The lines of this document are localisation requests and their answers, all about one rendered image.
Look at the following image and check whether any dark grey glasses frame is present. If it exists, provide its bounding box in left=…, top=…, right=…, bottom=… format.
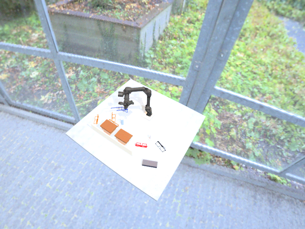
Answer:
left=156, top=141, right=166, bottom=152

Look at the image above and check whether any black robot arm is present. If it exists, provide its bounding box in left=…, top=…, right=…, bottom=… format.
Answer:
left=118, top=86, right=152, bottom=117

